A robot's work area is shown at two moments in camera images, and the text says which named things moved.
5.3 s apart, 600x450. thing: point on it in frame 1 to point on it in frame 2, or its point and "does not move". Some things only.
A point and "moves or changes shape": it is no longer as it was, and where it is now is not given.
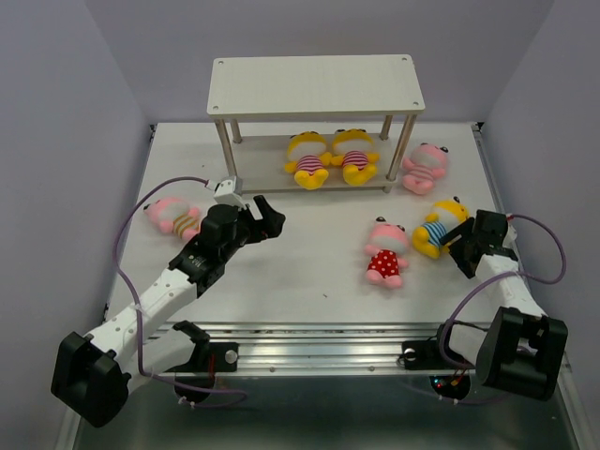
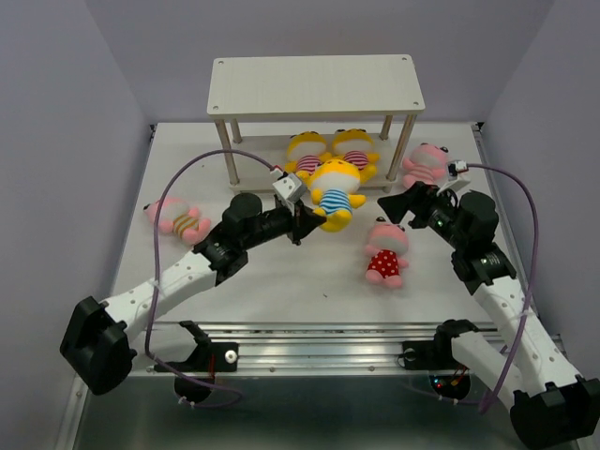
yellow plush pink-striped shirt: (307, 159) does not move
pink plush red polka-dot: (388, 244) does not move
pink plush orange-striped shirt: (174, 216) does not move
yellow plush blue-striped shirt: (446, 216) moves or changes shape
